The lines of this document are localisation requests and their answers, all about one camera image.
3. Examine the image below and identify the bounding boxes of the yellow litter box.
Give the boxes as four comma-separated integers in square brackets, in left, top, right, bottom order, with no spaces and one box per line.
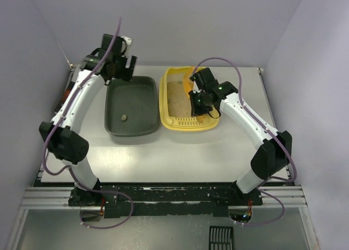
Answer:
[159,66,219,132]

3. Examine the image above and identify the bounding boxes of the orange litter scoop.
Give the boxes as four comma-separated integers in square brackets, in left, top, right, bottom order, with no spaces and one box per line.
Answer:
[183,69,204,125]

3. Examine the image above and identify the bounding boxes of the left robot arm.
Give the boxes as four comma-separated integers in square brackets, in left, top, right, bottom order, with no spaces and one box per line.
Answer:
[39,54,137,206]

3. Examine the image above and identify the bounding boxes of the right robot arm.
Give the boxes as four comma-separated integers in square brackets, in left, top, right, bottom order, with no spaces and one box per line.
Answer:
[188,68,292,198]

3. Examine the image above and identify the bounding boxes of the beige litter pellets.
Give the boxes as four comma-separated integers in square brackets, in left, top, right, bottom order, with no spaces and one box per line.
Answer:
[167,81,191,118]

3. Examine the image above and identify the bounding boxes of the dark grey plastic tray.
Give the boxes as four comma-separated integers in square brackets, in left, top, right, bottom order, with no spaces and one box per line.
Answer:
[104,76,160,137]

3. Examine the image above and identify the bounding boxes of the book with markers cover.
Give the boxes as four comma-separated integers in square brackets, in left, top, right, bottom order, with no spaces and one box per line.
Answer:
[55,82,75,114]

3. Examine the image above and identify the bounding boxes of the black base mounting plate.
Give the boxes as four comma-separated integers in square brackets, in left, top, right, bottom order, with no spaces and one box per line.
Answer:
[68,182,262,218]

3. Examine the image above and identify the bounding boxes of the black vent grille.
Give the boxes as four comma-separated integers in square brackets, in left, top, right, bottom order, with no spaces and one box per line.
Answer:
[208,225,234,250]

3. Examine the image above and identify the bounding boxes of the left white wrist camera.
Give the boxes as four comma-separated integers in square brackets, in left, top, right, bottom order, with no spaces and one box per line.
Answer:
[121,36,133,56]

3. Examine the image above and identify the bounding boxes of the aluminium frame rail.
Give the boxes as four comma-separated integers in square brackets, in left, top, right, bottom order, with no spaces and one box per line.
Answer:
[21,186,307,209]

